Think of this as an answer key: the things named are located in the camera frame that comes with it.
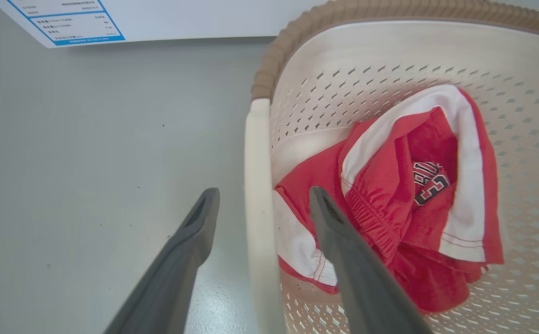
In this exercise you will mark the red and white shorts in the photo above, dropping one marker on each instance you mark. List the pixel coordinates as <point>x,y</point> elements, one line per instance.
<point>390,185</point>

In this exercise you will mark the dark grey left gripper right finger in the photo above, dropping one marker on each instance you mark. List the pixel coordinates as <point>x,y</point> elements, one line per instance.
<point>362,278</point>

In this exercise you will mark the white sheet with blue label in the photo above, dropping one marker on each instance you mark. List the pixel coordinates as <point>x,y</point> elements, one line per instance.
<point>181,18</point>

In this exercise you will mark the cream perforated laundry basket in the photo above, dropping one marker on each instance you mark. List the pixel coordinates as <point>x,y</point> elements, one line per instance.
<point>362,60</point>

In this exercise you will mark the blue bordered energy label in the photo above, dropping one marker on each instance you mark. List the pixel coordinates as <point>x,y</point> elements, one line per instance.
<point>72,21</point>

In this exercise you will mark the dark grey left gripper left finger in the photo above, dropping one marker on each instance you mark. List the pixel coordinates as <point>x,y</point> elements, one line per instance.
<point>172,273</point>

